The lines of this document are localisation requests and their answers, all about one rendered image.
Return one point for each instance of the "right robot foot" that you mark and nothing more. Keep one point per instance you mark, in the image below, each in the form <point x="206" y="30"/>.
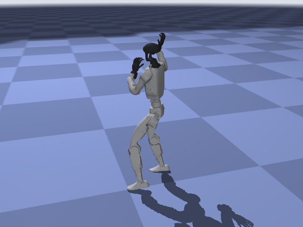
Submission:
<point x="159" y="168"/>

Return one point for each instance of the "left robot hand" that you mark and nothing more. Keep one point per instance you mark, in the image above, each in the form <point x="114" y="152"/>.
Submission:
<point x="135" y="66"/>

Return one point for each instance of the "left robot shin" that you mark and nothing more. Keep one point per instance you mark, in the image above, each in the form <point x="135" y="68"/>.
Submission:
<point x="136" y="161"/>

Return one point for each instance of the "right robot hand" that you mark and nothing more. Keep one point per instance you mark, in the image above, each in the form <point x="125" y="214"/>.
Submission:
<point x="160" y="43"/>

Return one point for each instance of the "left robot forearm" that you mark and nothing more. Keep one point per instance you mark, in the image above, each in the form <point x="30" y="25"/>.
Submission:
<point x="131" y="83"/>

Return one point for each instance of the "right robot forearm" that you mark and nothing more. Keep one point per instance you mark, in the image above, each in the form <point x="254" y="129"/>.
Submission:
<point x="161" y="58"/>

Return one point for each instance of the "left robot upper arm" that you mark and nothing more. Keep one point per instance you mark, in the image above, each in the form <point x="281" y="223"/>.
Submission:
<point x="144" y="78"/>

